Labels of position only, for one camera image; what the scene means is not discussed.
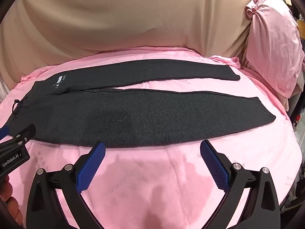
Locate white curtain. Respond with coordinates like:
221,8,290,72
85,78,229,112
0,74,18,103

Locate person's left hand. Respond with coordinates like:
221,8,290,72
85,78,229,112
0,174,23,227

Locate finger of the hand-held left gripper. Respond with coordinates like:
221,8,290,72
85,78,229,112
0,124,37,150
0,126,11,139

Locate dark grey pants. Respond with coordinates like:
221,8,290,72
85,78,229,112
5,58,277,149

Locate beige cloth backdrop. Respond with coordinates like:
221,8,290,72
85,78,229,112
0,0,271,94

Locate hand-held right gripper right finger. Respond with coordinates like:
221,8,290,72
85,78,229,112
201,139,280,229

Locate pink bed sheet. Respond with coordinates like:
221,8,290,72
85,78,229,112
0,45,301,229

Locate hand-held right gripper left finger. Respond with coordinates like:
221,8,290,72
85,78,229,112
26,142,106,229

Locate pink ruffled pillow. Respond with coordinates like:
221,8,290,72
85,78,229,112
242,0,305,99

